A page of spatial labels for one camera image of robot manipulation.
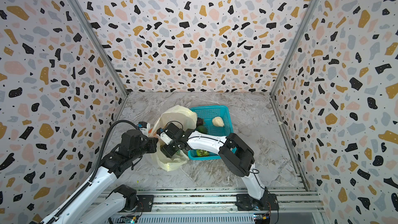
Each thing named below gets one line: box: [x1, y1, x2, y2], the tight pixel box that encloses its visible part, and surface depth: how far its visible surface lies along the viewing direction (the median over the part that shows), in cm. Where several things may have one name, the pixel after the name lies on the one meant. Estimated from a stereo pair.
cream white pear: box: [211, 116, 225, 128], surface depth 100 cm
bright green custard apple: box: [195, 148, 210, 158], surface depth 86 cm
